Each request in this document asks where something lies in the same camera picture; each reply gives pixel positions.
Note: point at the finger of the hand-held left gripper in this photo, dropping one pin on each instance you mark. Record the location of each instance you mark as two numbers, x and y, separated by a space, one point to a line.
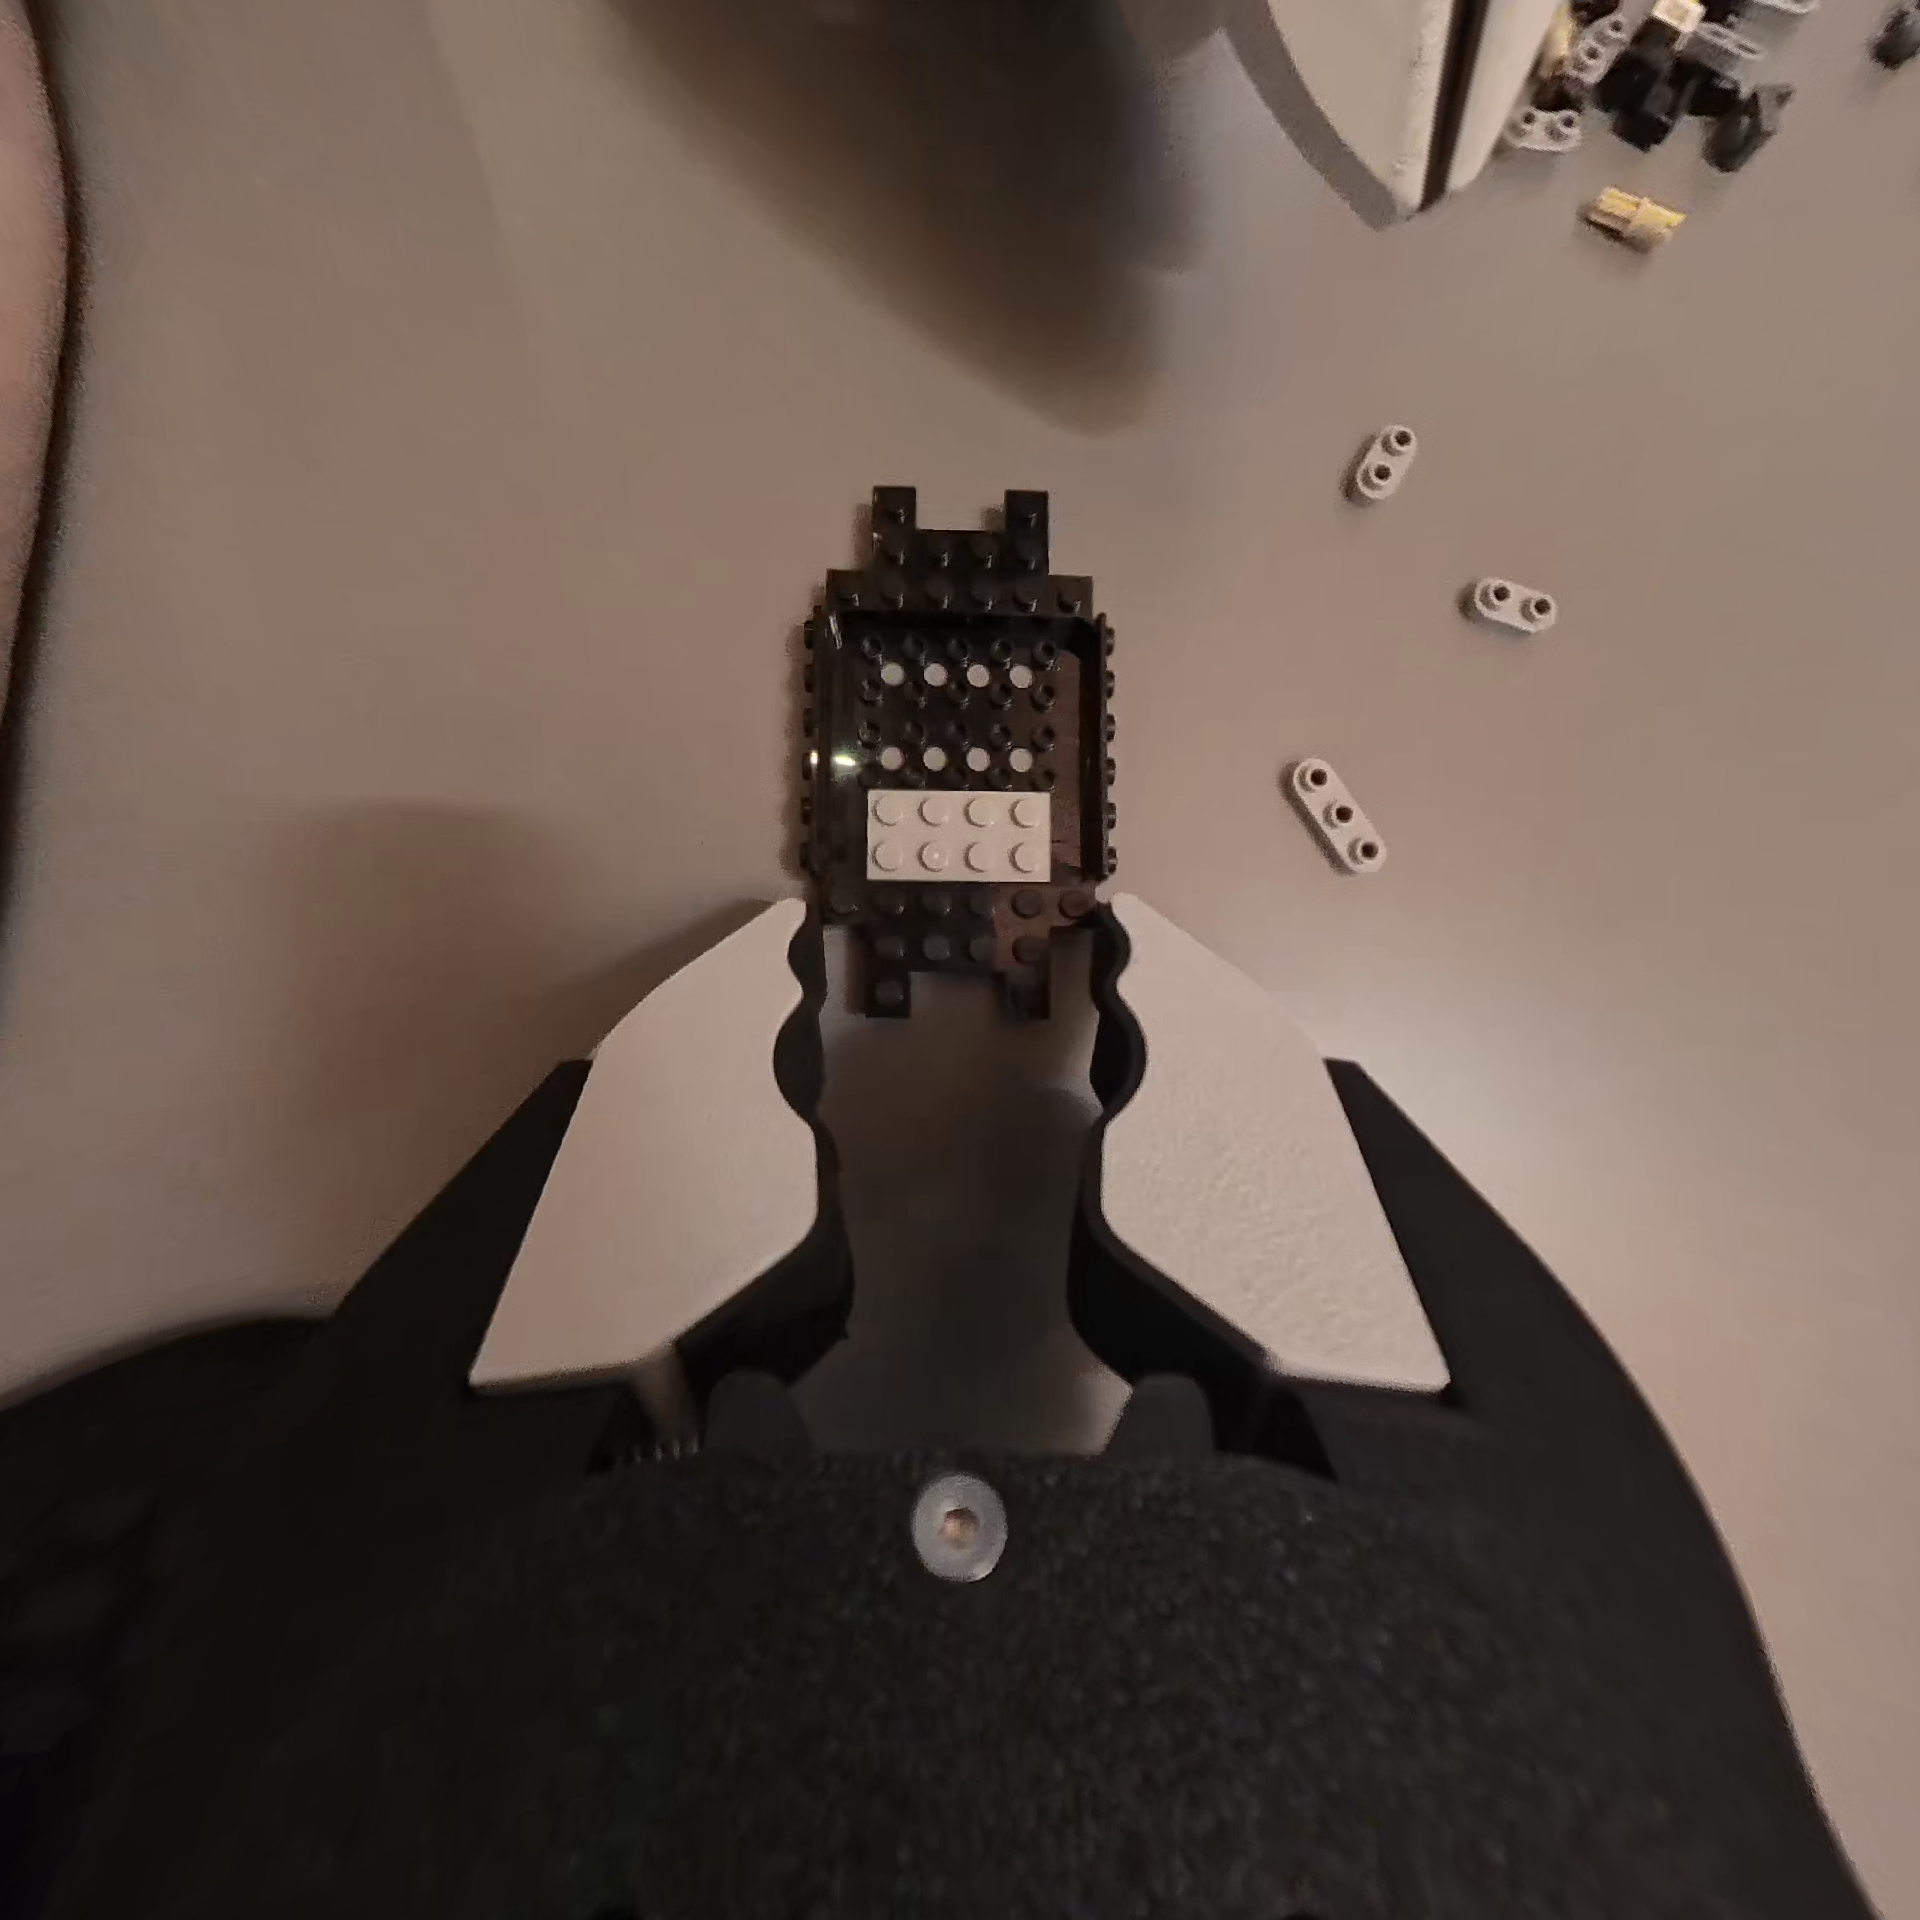
1362 95
1496 65

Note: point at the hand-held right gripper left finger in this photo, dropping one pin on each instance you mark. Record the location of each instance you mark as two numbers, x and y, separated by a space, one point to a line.
677 1181

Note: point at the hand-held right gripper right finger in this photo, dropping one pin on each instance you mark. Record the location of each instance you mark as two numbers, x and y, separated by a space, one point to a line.
1261 1199

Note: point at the pile of small brick pieces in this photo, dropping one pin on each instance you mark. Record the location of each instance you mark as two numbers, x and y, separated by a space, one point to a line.
1653 79

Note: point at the light grey two-hole link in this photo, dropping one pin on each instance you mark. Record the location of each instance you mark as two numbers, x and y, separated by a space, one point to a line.
1510 606
1377 465

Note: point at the light grey long link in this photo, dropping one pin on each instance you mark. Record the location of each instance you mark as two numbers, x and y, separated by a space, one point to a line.
1332 815

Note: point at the light grey brick plate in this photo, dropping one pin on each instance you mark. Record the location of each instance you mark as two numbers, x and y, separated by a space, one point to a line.
961 837

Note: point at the black brick plate assembly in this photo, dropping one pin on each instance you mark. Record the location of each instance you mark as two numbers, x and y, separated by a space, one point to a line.
961 719

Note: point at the grey desk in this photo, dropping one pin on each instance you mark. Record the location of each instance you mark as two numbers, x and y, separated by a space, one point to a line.
373 523

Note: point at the person's dark trousers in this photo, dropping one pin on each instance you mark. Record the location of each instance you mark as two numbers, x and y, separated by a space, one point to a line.
94 1577

